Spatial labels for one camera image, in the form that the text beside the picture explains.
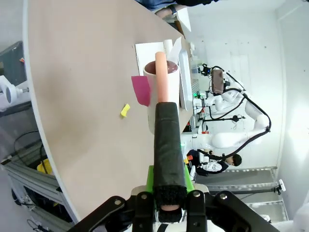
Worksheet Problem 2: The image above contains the seated person body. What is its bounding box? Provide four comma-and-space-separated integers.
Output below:
135, 0, 218, 11

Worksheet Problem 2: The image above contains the white camera on black pole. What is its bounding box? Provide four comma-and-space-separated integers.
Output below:
209, 178, 287, 197

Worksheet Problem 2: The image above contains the clear plastic container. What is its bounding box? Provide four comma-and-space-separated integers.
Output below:
192, 57, 200, 80

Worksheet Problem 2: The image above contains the yellow object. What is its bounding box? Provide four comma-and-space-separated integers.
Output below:
36, 158, 54, 174

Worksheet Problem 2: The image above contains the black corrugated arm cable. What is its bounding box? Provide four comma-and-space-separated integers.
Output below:
225, 72, 272, 160

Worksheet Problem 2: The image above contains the white tray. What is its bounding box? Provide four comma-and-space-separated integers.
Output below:
178, 49, 194, 112

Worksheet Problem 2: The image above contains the steel frame railing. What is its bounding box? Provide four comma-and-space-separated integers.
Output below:
207, 166, 289, 221

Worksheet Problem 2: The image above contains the white round sensor mount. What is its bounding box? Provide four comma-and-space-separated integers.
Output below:
0, 74, 30, 111

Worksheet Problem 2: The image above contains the pink sticky note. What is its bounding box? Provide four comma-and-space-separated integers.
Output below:
131, 75, 152, 107

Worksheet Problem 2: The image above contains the black background robot gripper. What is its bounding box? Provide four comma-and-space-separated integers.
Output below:
201, 63, 213, 76

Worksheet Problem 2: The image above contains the background person in white jacket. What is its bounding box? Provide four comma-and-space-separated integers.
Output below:
188, 148, 242, 176

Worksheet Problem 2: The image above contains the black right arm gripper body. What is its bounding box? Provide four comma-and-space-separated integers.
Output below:
222, 72, 232, 94

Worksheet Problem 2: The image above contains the grey monitor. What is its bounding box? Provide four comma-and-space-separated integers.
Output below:
0, 40, 32, 112

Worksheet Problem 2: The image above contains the yellow paper scrap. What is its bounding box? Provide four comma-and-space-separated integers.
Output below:
120, 103, 131, 119

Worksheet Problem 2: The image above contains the aluminium table frame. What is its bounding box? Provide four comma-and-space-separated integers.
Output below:
0, 158, 74, 224

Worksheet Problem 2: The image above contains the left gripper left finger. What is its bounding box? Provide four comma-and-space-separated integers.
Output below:
70, 165, 155, 232

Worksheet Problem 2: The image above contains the white panel board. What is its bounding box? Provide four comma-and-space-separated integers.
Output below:
176, 6, 192, 33

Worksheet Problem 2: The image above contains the person bare hand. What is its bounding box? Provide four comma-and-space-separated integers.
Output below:
155, 6, 174, 19

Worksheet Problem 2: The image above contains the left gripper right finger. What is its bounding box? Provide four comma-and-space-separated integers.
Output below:
184, 166, 281, 232

